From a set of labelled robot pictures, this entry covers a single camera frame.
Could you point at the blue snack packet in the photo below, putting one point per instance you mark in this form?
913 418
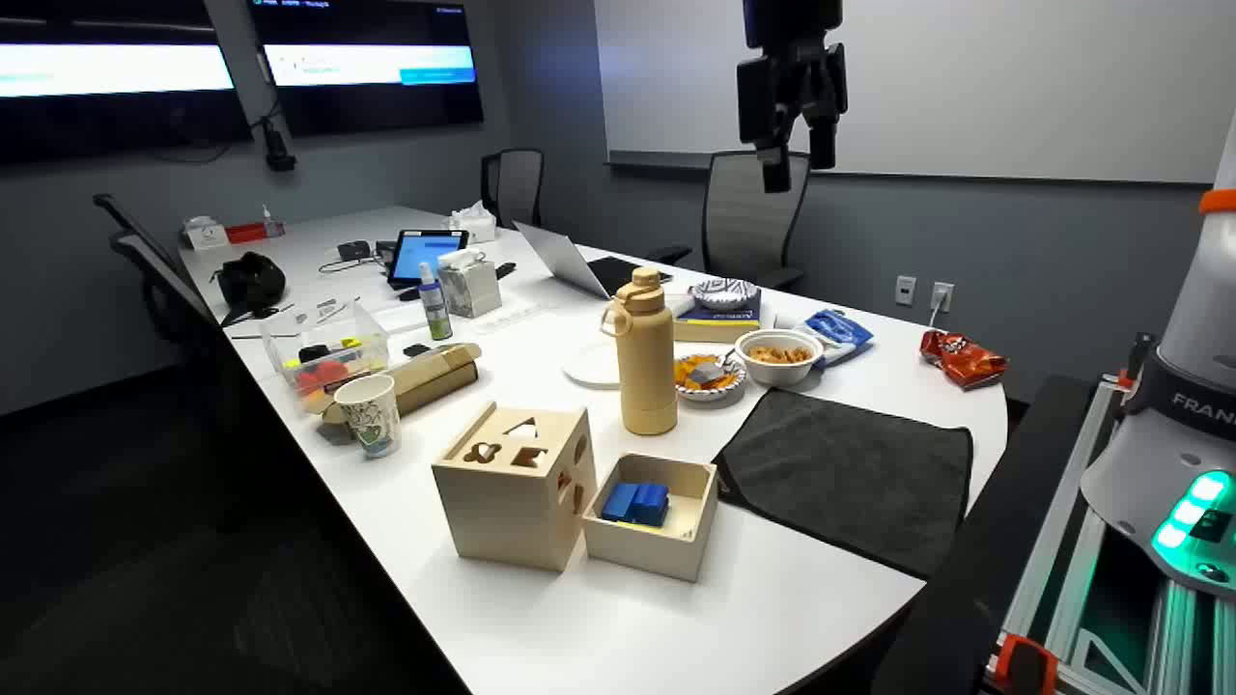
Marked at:
839 334

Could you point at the crumpled white tissue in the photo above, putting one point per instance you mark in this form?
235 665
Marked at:
474 220

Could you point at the shallow wooden tray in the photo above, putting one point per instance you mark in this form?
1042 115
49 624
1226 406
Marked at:
644 548

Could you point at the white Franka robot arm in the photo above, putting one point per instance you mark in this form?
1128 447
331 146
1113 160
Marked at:
1200 334

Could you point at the metal bowl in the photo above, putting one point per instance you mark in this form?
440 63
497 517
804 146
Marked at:
723 296

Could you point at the black bag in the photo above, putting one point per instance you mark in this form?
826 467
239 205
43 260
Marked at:
254 281

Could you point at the black office chair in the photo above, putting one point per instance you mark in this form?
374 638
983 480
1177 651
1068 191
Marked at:
159 276

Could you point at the red snack bag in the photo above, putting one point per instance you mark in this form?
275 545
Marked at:
964 355

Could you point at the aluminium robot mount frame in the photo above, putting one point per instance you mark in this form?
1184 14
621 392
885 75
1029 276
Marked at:
1068 603

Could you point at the tablet with blue screen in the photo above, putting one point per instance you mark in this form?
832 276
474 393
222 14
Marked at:
428 256

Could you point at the white snack bowl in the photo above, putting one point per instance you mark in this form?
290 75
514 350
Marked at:
779 355

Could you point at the yellow flat box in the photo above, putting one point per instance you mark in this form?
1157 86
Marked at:
700 330

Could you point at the wall monitor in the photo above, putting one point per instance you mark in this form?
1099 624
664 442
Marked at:
374 63
111 72

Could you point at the blue wooden block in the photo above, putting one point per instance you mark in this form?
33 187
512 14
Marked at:
652 503
621 503

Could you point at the small red item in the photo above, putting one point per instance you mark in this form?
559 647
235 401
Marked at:
249 234

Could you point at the small white box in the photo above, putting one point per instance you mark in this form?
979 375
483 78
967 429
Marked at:
204 234

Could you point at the grey open laptop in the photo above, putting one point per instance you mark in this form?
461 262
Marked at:
567 260

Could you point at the small green spray bottle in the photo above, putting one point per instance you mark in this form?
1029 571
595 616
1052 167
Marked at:
440 308

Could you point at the tan water bottle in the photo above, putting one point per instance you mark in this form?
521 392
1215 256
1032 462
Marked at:
647 359

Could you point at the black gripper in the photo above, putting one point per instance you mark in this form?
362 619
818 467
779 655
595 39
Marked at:
796 90

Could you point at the wooden shape sorter box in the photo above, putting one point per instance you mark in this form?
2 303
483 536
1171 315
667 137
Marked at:
508 503

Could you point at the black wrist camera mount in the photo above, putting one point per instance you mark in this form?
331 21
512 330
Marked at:
794 21

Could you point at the white round plate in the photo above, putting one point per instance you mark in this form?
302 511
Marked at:
589 368

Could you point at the white whiteboard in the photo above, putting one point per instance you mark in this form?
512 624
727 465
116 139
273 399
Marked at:
1007 90

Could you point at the grey camera stand pole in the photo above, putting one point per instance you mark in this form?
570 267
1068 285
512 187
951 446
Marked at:
245 60

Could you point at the small bowl of orange food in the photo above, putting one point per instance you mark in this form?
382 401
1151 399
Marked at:
706 381

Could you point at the white wall outlet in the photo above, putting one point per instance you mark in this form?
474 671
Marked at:
904 285
944 297

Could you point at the grey mesh office chair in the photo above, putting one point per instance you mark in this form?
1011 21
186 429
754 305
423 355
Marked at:
738 223

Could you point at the white tissue box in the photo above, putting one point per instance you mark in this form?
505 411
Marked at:
469 285

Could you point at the dark grey towel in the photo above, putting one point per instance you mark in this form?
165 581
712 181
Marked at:
850 474

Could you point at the patterned paper cup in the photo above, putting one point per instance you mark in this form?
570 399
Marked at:
374 418

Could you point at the clear plastic container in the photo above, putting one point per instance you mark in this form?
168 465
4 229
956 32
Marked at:
322 352

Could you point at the dark mesh office chair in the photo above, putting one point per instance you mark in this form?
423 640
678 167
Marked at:
514 187

